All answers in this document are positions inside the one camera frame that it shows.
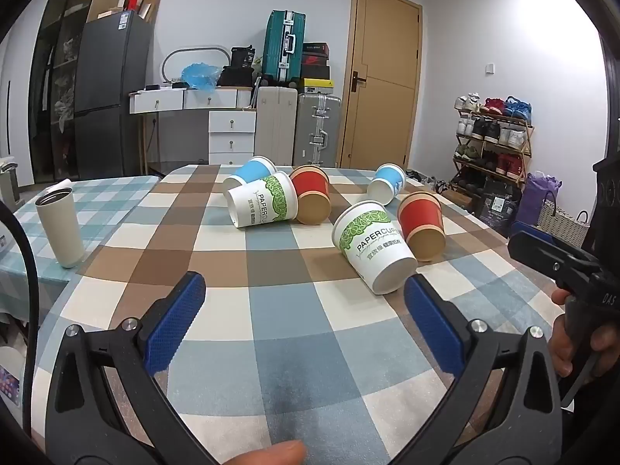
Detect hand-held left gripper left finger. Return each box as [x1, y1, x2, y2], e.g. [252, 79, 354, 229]
[48, 271, 215, 465]

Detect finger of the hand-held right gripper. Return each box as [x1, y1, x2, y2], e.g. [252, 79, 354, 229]
[508, 231, 604, 297]
[514, 222, 589, 257]

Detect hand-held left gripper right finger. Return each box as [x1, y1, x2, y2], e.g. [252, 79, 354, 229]
[386, 274, 565, 465]

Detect white green-print paper cup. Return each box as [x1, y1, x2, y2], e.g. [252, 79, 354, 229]
[332, 200, 418, 295]
[226, 171, 299, 229]

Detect red brown paper cup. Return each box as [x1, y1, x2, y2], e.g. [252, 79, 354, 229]
[398, 191, 446, 262]
[289, 165, 331, 226]

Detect blue white paper cup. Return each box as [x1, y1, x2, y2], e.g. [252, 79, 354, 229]
[222, 155, 277, 193]
[367, 163, 406, 206]

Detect person's right hand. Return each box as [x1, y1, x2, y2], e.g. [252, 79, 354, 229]
[549, 289, 620, 379]

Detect person's left hand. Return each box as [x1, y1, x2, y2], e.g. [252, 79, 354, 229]
[219, 440, 307, 465]

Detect woven basket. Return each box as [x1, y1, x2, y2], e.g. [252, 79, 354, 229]
[537, 191, 592, 249]

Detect purple bag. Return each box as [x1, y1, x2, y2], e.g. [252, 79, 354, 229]
[514, 171, 563, 226]

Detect black paper bag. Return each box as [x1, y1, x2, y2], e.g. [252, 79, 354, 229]
[477, 178, 522, 231]

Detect wooden shoe rack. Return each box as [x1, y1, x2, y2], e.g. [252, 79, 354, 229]
[452, 107, 535, 191]

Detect shoe rack with shoes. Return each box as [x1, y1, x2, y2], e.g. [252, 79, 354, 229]
[453, 94, 534, 186]

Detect shoes on floor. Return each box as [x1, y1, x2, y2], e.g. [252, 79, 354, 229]
[404, 169, 455, 195]

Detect teal white checked tablecloth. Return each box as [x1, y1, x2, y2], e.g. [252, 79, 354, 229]
[0, 174, 164, 323]

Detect beige insulated tumbler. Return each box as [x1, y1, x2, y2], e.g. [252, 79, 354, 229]
[35, 186, 87, 270]

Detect colourful printed packet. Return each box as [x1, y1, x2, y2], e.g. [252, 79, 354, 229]
[0, 348, 25, 408]

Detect white dressing table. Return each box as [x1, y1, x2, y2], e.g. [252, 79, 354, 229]
[128, 85, 258, 166]

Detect white hard suitcase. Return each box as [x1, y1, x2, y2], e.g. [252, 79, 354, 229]
[255, 86, 298, 167]

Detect wooden door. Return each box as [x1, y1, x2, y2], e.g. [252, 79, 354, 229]
[337, 0, 424, 172]

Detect silver hard suitcase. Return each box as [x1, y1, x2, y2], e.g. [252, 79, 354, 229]
[293, 92, 342, 168]

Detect dark grey refrigerator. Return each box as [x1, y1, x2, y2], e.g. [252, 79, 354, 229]
[72, 10, 155, 181]

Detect blue plastic bag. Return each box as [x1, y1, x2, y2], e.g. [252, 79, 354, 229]
[181, 62, 222, 93]

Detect oval white-framed mirror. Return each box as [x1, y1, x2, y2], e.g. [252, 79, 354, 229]
[161, 45, 233, 90]

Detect dark glass display cabinet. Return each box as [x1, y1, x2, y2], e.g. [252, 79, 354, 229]
[29, 0, 122, 186]

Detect yellow black shoe box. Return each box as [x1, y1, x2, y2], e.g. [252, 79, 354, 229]
[300, 77, 334, 94]

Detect teal hard suitcase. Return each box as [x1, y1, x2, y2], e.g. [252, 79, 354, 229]
[262, 10, 307, 89]

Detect open cardboard box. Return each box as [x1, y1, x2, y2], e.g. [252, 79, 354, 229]
[138, 0, 164, 25]

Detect black cable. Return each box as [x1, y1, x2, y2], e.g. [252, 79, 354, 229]
[0, 202, 40, 446]

